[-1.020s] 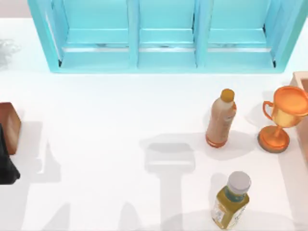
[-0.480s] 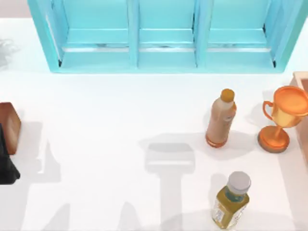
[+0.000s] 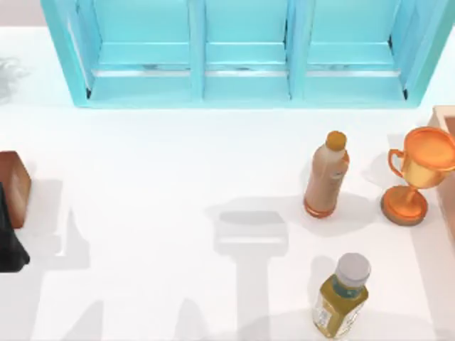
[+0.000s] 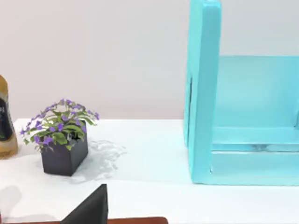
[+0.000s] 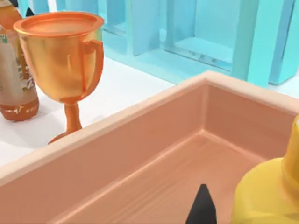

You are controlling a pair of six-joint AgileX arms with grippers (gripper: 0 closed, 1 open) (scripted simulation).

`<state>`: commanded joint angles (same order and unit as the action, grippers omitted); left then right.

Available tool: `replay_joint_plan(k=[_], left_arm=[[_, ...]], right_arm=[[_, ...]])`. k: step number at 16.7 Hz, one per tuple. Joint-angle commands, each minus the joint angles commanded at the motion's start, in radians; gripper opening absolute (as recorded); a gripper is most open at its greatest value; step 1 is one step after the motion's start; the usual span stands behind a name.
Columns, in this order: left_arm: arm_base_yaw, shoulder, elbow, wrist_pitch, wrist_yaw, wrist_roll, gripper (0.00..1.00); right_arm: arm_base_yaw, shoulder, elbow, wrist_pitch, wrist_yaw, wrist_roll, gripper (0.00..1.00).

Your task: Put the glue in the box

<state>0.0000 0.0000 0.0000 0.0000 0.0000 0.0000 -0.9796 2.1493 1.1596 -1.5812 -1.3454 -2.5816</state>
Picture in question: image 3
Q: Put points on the brown bottle with orange cap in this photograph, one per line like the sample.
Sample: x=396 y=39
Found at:
x=325 y=181

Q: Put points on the light blue rack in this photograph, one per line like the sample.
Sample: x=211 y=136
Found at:
x=245 y=53

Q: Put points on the yellow bottle with grey cap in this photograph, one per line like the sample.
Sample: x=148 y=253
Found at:
x=341 y=302

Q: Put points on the orange gold trophy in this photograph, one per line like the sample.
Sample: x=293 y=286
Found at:
x=423 y=167

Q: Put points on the brown bread loaf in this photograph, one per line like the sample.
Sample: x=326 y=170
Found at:
x=14 y=184

